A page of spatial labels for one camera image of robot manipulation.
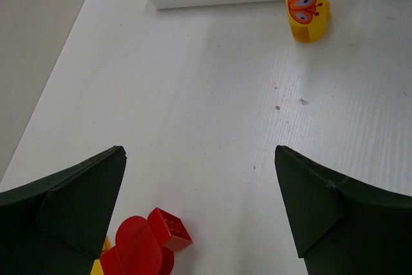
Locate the red rounded lego assembly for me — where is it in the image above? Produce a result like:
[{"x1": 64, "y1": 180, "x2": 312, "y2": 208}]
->
[{"x1": 99, "y1": 207, "x2": 192, "y2": 274}]

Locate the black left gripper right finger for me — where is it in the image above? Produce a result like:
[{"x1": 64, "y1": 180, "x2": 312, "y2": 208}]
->
[{"x1": 274, "y1": 146, "x2": 411, "y2": 274}]

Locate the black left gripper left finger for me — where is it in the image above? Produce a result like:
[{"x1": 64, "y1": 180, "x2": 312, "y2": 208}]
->
[{"x1": 1, "y1": 146, "x2": 126, "y2": 274}]

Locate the yellow 2x4 lego brick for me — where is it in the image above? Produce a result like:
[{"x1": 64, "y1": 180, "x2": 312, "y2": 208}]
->
[{"x1": 90, "y1": 236, "x2": 112, "y2": 275}]

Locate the yellow butterfly rounded lego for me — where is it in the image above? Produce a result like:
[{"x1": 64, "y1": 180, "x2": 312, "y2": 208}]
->
[{"x1": 285, "y1": 0, "x2": 332, "y2": 43}]

